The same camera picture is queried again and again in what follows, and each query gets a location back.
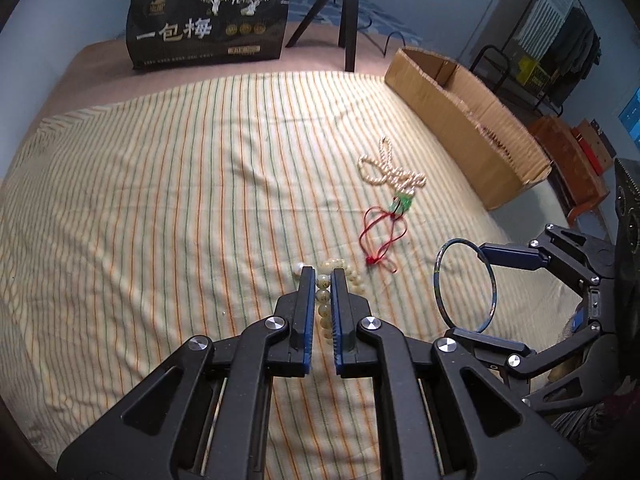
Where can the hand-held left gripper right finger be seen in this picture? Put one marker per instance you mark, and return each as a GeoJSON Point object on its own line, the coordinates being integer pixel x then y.
{"type": "Point", "coordinates": [341, 330]}

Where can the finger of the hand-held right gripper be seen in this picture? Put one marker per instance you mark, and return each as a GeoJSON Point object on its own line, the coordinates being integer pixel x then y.
{"type": "Point", "coordinates": [510, 256]}
{"type": "Point", "coordinates": [480, 341]}

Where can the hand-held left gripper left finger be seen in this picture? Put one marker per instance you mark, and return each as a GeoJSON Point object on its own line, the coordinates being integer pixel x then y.
{"type": "Point", "coordinates": [306, 330]}

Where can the blue bangle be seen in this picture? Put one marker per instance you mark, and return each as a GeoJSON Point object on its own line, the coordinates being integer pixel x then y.
{"type": "Point", "coordinates": [438, 285]}

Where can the brown wooden bench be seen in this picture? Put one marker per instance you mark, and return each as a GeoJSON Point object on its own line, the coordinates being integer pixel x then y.
{"type": "Point", "coordinates": [565, 160]}

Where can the red box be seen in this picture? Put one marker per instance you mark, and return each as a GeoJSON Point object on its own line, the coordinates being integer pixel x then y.
{"type": "Point", "coordinates": [592, 152]}

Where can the cardboard box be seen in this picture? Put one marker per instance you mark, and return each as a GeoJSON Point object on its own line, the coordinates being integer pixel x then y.
{"type": "Point", "coordinates": [450, 110]}

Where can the yellow crate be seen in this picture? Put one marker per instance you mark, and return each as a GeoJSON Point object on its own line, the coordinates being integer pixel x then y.
{"type": "Point", "coordinates": [532, 71]}

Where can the striped bed sheet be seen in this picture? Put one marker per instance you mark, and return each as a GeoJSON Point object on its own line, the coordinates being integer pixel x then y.
{"type": "Point", "coordinates": [175, 185]}

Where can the black chair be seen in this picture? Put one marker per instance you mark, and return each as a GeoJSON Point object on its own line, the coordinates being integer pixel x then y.
{"type": "Point", "coordinates": [492, 57]}

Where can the dark hanging clothes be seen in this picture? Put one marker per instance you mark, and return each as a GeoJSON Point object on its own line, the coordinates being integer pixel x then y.
{"type": "Point", "coordinates": [575, 55]}

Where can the black tripod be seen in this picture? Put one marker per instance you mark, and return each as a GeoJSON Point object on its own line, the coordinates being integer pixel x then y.
{"type": "Point", "coordinates": [348, 20]}

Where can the black printed bag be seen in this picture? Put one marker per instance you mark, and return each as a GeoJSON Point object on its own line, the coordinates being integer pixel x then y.
{"type": "Point", "coordinates": [200, 25]}

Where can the pink mattress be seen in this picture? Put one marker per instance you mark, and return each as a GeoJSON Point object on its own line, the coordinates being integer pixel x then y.
{"type": "Point", "coordinates": [100, 67]}

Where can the blue wall poster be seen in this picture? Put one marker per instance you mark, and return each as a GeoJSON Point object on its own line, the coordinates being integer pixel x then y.
{"type": "Point", "coordinates": [631, 117]}

